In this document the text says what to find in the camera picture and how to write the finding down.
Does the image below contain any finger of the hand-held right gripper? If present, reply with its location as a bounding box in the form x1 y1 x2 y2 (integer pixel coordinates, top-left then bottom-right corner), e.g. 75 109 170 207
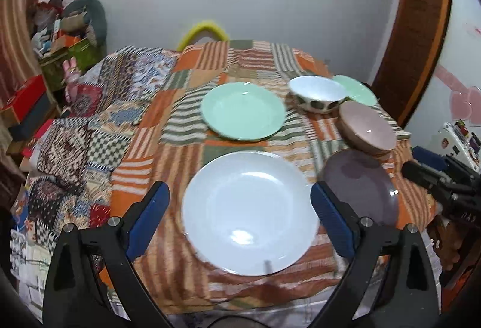
401 160 452 197
411 146 457 174

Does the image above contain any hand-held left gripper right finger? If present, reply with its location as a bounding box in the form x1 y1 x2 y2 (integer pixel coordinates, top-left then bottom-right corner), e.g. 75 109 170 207
310 181 441 328

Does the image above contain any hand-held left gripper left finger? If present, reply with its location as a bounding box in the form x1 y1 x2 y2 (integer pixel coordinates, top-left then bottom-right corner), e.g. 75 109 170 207
42 181 171 328

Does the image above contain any pink bowl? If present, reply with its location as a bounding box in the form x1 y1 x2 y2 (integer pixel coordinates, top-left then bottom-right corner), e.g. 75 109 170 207
338 100 398 156

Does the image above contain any large white plate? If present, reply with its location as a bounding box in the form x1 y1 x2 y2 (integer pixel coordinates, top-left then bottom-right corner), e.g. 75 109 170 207
181 151 320 276

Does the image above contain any white bowl with dark spots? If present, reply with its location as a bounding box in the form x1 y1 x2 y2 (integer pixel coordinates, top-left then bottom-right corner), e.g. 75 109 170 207
288 76 347 114

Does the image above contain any mint green plate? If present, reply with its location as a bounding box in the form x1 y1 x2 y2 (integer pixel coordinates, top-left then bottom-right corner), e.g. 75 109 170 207
200 82 287 142

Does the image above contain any white box with stickers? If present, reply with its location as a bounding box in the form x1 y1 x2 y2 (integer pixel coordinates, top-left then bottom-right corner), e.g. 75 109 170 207
428 121 481 168

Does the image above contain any purple plate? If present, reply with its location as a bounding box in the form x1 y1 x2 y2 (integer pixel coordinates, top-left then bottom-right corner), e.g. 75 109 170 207
323 149 400 227

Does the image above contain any orange striped patchwork blanket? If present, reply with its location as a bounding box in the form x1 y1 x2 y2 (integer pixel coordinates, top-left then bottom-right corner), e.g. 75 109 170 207
109 39 440 317

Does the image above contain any pink heart decoration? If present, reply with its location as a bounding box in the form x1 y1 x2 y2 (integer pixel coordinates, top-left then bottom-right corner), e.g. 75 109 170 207
436 65 481 125

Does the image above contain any mint green bowl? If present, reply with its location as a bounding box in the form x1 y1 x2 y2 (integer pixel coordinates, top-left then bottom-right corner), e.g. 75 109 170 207
332 75 378 107

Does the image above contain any multicoloured patterned quilt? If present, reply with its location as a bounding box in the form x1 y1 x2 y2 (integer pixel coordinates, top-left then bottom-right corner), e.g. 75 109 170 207
11 46 181 276

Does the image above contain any dark blue box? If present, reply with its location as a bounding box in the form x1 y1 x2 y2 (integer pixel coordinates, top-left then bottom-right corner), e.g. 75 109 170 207
8 93 53 142

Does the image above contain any pink rabbit toy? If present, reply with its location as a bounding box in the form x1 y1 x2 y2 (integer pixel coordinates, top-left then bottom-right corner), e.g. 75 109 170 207
62 59 81 103

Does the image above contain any red box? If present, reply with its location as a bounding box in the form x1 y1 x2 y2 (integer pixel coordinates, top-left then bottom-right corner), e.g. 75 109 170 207
2 75 47 123

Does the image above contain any green box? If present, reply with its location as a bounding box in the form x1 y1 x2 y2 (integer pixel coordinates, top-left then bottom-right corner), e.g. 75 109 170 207
39 40 100 80

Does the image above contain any yellow curved chair back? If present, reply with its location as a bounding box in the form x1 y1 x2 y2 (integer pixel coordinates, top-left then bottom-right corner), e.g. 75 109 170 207
176 20 231 51

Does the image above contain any teal cushion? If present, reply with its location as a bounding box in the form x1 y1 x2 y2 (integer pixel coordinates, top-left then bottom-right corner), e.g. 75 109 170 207
62 0 108 46

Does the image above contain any striped brown curtain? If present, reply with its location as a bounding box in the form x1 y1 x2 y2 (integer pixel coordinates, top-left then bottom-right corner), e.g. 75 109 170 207
0 0 57 110

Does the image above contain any wooden door frame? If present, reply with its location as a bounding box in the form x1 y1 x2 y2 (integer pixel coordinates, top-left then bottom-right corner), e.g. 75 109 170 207
370 0 453 125

